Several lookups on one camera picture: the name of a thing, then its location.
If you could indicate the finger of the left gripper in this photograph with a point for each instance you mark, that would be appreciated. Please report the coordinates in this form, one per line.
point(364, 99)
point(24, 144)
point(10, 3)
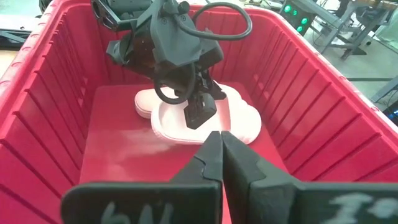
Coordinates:
point(200, 112)
point(213, 90)

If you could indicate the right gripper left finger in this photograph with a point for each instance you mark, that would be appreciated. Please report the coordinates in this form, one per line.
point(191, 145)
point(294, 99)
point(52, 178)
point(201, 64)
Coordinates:
point(140, 202)

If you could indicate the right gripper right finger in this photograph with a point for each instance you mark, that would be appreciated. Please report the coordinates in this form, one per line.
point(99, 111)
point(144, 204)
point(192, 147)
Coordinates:
point(311, 205)

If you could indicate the white cloud-shaped plate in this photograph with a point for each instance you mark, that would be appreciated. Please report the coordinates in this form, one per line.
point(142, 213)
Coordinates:
point(174, 121)

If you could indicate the white rubber slide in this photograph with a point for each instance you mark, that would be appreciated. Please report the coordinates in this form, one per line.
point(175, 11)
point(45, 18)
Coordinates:
point(144, 102)

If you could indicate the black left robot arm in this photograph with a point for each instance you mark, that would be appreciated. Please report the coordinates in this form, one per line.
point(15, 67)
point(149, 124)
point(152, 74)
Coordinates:
point(124, 9)

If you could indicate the red plastic bin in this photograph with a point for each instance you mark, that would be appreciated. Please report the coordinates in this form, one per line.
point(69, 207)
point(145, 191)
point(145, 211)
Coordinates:
point(326, 124)

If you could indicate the control box with green lights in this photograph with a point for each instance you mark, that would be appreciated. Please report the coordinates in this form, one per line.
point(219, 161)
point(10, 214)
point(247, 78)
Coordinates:
point(295, 18)

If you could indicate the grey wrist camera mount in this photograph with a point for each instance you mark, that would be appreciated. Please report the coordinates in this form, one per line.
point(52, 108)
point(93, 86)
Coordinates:
point(174, 40)

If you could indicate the grey metal table frame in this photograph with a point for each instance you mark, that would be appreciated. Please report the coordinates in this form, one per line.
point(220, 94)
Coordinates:
point(348, 51)

